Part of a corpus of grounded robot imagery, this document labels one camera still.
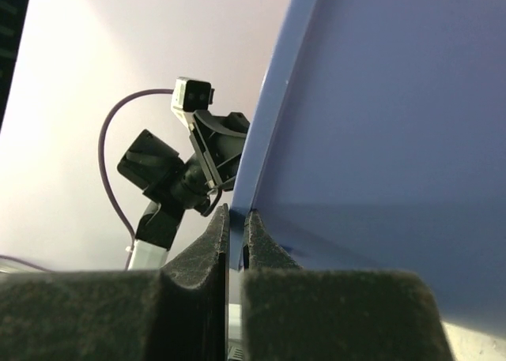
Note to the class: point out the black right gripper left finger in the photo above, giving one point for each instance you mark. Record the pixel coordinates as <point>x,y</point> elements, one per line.
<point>177,312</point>

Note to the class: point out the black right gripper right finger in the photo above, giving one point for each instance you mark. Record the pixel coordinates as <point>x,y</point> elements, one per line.
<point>292,313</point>

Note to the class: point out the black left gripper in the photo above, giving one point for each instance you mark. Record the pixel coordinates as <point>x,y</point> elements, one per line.
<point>218,142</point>

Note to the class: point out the blue plastic bucket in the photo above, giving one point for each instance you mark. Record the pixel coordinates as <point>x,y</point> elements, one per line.
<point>378,142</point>

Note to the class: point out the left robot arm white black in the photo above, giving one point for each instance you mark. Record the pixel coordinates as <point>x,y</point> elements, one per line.
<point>174,186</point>

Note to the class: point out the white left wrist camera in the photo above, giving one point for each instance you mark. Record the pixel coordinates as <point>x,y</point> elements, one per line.
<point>190,95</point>

